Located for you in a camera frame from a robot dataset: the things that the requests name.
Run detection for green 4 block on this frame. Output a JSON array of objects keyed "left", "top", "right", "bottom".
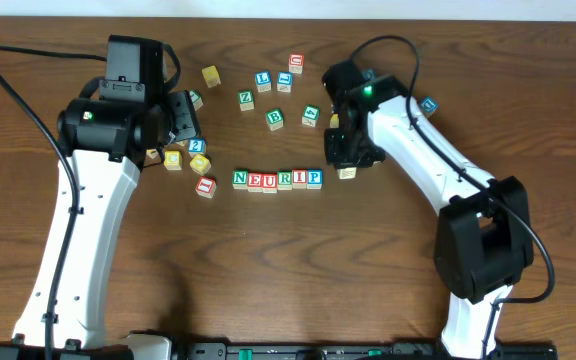
[{"left": 302, "top": 105, "right": 320, "bottom": 127}]

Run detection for yellow o block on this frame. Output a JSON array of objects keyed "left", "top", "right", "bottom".
[
  {"left": 190, "top": 154, "right": 212, "bottom": 176},
  {"left": 329, "top": 114, "right": 339, "bottom": 128}
]

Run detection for green Z block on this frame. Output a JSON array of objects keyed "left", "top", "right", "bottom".
[{"left": 238, "top": 90, "right": 254, "bottom": 111}]

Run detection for yellow block lower left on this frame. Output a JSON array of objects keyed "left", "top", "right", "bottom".
[{"left": 164, "top": 150, "right": 183, "bottom": 171}]

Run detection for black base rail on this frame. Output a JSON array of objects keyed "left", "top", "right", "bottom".
[{"left": 167, "top": 335, "right": 559, "bottom": 360}]

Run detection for blue l block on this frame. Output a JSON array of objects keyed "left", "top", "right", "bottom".
[
  {"left": 255, "top": 71, "right": 272, "bottom": 93},
  {"left": 277, "top": 72, "right": 293, "bottom": 93}
]

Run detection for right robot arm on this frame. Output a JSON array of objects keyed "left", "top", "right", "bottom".
[{"left": 322, "top": 60, "right": 551, "bottom": 359}]

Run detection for red U block top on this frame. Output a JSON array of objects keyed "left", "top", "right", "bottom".
[{"left": 289, "top": 53, "right": 304, "bottom": 74}]

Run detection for yellow block far left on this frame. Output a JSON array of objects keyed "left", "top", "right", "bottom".
[{"left": 146, "top": 149, "right": 159, "bottom": 159}]

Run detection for blue Q block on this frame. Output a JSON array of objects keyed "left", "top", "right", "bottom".
[{"left": 419, "top": 97, "right": 438, "bottom": 118}]

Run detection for red u block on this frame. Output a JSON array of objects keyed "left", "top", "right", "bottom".
[
  {"left": 262, "top": 173, "right": 278, "bottom": 193},
  {"left": 289, "top": 53, "right": 304, "bottom": 74}
]

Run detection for blue 2 block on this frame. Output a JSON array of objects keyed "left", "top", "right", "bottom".
[{"left": 188, "top": 138, "right": 206, "bottom": 157}]

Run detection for blue D block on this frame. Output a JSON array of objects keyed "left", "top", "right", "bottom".
[{"left": 362, "top": 69, "right": 376, "bottom": 81}]

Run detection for yellow S block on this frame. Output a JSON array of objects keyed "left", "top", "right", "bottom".
[{"left": 337, "top": 167, "right": 357, "bottom": 180}]

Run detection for red i block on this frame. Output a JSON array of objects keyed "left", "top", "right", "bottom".
[
  {"left": 195, "top": 176, "right": 217, "bottom": 198},
  {"left": 292, "top": 169, "right": 308, "bottom": 189}
]

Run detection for green B block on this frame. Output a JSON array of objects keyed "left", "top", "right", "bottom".
[{"left": 265, "top": 108, "right": 284, "bottom": 131}]

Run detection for blue P block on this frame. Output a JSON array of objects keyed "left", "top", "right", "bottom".
[{"left": 307, "top": 169, "right": 323, "bottom": 189}]

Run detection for plain yellow block top left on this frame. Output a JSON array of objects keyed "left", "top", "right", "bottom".
[{"left": 202, "top": 65, "right": 221, "bottom": 88}]

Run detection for green N block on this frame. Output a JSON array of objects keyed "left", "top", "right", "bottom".
[{"left": 232, "top": 170, "right": 248, "bottom": 190}]

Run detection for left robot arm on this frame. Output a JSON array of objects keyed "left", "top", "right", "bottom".
[{"left": 0, "top": 35, "right": 200, "bottom": 360}]

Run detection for red E block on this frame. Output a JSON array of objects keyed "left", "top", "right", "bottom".
[{"left": 247, "top": 172, "right": 263, "bottom": 192}]

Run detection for green R block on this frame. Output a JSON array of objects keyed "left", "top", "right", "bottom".
[{"left": 277, "top": 171, "right": 293, "bottom": 190}]

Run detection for yellow O block left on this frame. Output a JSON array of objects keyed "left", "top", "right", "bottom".
[{"left": 190, "top": 154, "right": 212, "bottom": 176}]

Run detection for green L block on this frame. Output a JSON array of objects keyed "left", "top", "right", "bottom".
[{"left": 189, "top": 90, "right": 204, "bottom": 110}]

